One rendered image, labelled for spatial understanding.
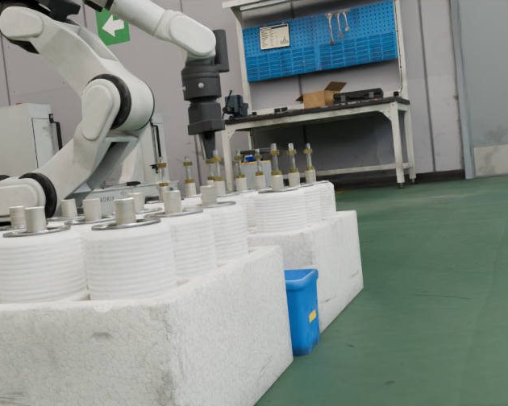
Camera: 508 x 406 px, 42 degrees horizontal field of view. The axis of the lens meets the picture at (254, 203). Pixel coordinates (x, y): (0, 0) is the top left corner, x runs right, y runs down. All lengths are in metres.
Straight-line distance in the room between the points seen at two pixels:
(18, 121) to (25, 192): 2.20
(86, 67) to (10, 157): 2.33
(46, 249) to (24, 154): 3.27
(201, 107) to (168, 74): 5.73
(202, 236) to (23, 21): 1.19
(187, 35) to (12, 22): 0.58
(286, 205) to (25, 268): 0.57
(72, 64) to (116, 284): 1.19
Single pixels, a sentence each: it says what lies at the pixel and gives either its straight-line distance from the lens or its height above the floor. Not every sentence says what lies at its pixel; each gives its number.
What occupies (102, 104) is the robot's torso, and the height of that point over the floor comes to 0.50.
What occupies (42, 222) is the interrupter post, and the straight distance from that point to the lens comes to 0.80.
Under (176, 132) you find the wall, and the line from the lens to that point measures 7.16.
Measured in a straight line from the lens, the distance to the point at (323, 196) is 1.43.
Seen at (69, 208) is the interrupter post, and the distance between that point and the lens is 1.06.
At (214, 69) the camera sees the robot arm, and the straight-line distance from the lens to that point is 1.54.
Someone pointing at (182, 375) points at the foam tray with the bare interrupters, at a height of 0.10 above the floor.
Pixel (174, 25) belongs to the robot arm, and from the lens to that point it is 1.51.
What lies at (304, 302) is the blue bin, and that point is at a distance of 1.05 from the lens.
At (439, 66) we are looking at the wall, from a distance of 6.35.
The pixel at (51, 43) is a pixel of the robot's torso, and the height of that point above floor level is 0.68.
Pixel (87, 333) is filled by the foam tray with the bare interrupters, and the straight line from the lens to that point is 0.70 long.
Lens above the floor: 0.30
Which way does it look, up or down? 3 degrees down
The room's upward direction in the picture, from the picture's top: 6 degrees counter-clockwise
